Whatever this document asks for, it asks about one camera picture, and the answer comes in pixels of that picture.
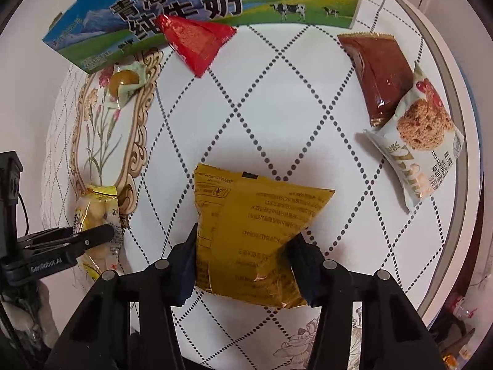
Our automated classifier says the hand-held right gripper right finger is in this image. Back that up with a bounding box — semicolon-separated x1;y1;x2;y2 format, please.
289;235;440;370

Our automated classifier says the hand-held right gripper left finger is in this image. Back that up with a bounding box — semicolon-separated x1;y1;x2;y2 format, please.
44;221;199;370

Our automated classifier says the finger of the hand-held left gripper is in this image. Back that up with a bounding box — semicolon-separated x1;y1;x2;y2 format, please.
18;224;116;258

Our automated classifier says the clear yellow snack packet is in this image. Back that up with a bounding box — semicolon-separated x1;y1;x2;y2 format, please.
73;186;124;282

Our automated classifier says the mustard yellow snack packet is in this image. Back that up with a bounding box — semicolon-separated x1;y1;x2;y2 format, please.
193;163;336;310

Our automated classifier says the blue printed cardboard box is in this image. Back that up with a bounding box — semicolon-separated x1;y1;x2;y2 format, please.
42;0;368;75

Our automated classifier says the white diamond pattern blanket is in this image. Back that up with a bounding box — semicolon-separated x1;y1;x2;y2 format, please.
39;0;484;370

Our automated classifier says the colourful clutter pile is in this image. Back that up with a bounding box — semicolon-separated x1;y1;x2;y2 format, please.
441;289;480;367

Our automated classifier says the white cookie packet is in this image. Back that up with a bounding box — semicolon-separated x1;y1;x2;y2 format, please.
364;64;465;214

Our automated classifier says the brown snack packet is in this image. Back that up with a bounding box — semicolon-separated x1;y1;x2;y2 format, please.
337;33;417;128

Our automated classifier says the red triangular snack packet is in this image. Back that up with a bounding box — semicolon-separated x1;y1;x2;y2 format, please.
156;13;237;78

